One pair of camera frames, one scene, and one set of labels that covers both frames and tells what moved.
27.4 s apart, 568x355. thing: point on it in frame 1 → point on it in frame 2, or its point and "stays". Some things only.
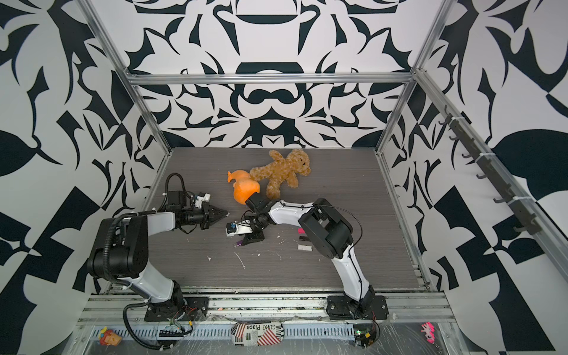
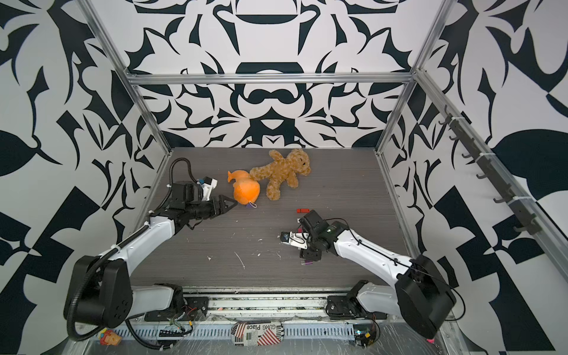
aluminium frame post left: [88, 10] stays
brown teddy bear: [282, 168] stays
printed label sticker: [257, 333] stays
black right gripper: [251, 237] → [308, 254]
